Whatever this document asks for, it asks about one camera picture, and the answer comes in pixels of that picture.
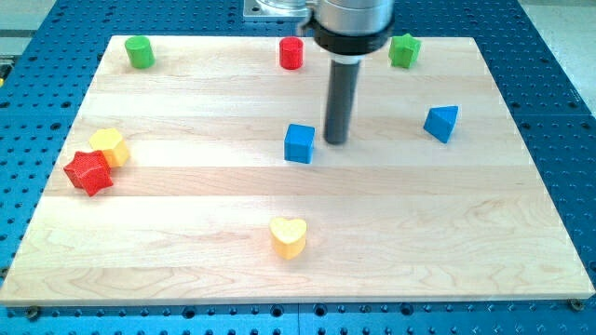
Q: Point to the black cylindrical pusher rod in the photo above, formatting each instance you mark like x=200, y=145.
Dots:
x=344, y=72

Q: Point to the red star block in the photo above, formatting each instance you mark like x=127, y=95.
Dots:
x=89, y=171

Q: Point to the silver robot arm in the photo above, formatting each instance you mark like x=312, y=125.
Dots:
x=348, y=30

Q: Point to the green star block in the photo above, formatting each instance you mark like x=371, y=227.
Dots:
x=404, y=50

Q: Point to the red cylinder block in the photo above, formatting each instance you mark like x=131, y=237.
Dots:
x=291, y=50

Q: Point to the blue cube block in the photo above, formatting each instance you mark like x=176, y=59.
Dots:
x=299, y=143

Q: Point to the blue triangle block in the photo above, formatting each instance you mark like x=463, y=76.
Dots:
x=441, y=121

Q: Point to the yellow heart block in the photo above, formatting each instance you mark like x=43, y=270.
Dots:
x=288, y=236

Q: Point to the wooden board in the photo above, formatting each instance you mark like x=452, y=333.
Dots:
x=392, y=215

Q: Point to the green cylinder block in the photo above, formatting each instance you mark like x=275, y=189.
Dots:
x=140, y=52

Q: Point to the yellow hexagon block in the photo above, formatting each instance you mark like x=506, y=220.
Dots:
x=112, y=145

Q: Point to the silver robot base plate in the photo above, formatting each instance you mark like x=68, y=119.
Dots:
x=267, y=10

